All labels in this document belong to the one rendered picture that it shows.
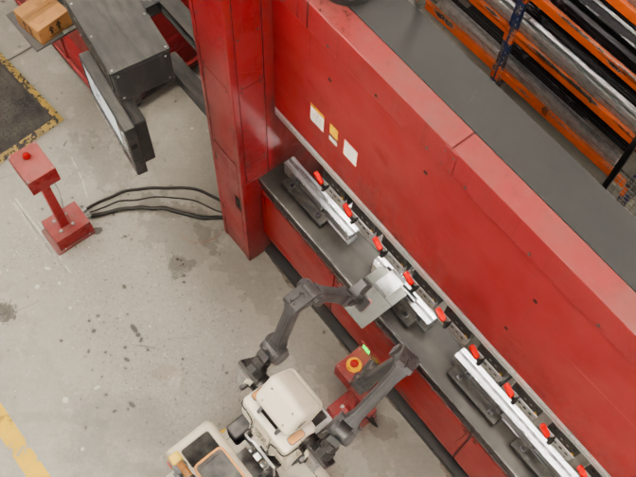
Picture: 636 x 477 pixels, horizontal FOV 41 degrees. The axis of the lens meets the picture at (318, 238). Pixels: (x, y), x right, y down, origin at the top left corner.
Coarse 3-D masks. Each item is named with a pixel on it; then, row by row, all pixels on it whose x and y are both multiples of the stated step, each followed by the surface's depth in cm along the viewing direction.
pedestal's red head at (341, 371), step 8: (352, 352) 394; (360, 352) 394; (344, 360) 392; (360, 360) 393; (368, 360) 393; (336, 368) 392; (344, 368) 391; (344, 376) 389; (352, 376) 389; (344, 384) 397; (376, 384) 393; (352, 392) 394; (368, 392) 394; (360, 400) 392
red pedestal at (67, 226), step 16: (32, 144) 434; (16, 160) 430; (32, 160) 430; (48, 160) 430; (32, 176) 426; (48, 176) 431; (32, 192) 432; (48, 192) 455; (64, 208) 495; (48, 224) 490; (64, 224) 489; (80, 224) 491; (48, 240) 498; (64, 240) 489; (80, 240) 499
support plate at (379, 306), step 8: (376, 272) 388; (384, 272) 388; (368, 280) 386; (376, 280) 386; (400, 288) 385; (368, 296) 382; (376, 296) 383; (392, 296) 383; (400, 296) 383; (376, 304) 381; (384, 304) 381; (392, 304) 381; (352, 312) 379; (360, 312) 379; (368, 312) 379; (376, 312) 379; (360, 320) 378; (368, 320) 378
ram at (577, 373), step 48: (288, 48) 328; (288, 96) 357; (336, 96) 317; (384, 144) 307; (384, 192) 332; (432, 192) 298; (432, 240) 321; (480, 240) 289; (480, 288) 310; (528, 288) 280; (528, 336) 301; (576, 336) 272; (528, 384) 325; (576, 384) 292; (624, 384) 265; (576, 432) 314; (624, 432) 283
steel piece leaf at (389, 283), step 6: (384, 276) 387; (390, 276) 387; (396, 276) 387; (378, 282) 385; (384, 282) 385; (390, 282) 385; (396, 282) 386; (378, 288) 383; (384, 288) 384; (390, 288) 384; (396, 288) 384; (384, 294) 381
